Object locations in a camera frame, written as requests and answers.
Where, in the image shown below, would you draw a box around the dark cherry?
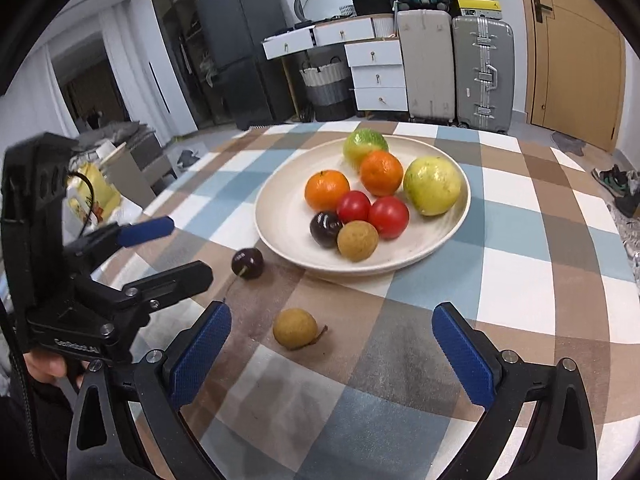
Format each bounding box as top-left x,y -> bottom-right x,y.
309,211 -> 343,248
231,247 -> 265,280

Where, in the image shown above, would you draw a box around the brown longan with stem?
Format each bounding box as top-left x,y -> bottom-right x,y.
272,308 -> 328,351

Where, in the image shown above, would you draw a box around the red tomato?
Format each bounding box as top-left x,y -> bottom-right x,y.
369,196 -> 410,240
336,191 -> 371,224

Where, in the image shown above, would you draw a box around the orange tangerine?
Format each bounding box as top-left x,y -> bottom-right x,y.
304,170 -> 350,212
359,151 -> 405,197

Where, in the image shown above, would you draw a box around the green yellow citrus fruit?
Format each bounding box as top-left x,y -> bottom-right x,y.
343,128 -> 388,170

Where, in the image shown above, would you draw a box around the person's left hand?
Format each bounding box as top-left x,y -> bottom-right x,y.
23,348 -> 68,385

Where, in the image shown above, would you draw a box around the yellow snack bag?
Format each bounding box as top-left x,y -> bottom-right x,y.
67,162 -> 122,226

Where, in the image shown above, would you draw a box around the cream round plate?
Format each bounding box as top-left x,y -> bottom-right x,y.
255,138 -> 471,276

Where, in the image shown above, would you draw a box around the checkered tablecloth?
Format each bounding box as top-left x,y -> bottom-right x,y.
100,122 -> 639,479

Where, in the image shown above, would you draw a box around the tall dark glass cabinet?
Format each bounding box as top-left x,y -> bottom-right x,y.
152,0 -> 231,129

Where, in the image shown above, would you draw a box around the woven laundry basket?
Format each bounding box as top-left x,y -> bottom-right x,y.
299,56 -> 356,122

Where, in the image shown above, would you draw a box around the black refrigerator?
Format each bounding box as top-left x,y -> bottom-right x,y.
196,0 -> 294,129

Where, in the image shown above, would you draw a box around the white drawer cabinet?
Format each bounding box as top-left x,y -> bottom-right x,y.
344,39 -> 408,113

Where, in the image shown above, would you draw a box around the wooden door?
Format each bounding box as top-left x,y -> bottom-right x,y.
523,0 -> 626,153

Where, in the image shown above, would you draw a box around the silver aluminium suitcase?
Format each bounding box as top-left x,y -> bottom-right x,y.
451,16 -> 515,133

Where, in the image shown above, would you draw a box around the beige suitcase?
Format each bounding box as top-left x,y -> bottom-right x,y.
397,10 -> 456,122

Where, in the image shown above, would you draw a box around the white desk drawers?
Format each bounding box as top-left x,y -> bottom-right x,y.
262,14 -> 396,60

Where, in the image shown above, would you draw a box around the yellow black box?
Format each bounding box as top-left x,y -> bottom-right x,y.
457,0 -> 502,20

